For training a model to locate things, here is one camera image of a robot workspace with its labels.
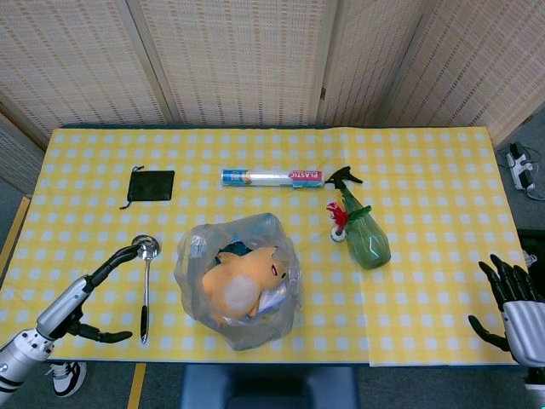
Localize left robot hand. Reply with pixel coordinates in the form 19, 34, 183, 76
35, 244, 141, 344

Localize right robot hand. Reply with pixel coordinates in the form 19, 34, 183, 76
468, 254, 545, 366

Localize clear plastic bag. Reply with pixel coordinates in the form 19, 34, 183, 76
173, 211, 304, 352

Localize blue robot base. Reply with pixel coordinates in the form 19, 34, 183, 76
179, 364, 361, 409

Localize blue item inside bag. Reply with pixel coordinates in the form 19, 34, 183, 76
214, 239, 257, 266

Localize black white sneaker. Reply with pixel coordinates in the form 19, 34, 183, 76
45, 360, 88, 398

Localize black box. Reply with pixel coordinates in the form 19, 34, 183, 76
516, 228, 545, 268

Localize yellow checked tablecloth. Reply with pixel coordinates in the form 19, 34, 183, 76
0, 125, 531, 367

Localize white power strip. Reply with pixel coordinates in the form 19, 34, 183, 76
505, 142, 538, 192

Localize green spray bottle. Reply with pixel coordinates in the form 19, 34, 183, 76
324, 165, 392, 270

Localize orange plush toy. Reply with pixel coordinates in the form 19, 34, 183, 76
200, 245, 289, 328

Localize red green feather shuttlecock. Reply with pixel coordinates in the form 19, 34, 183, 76
325, 201, 373, 244

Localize plastic wrap roll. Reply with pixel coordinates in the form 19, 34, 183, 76
221, 168, 326, 189

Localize beige woven folding screen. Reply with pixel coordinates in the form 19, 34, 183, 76
0, 0, 545, 195

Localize steel ladle black handle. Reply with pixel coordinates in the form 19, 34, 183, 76
130, 234, 162, 345

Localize black drawstring pouch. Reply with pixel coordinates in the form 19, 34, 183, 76
119, 165, 176, 210

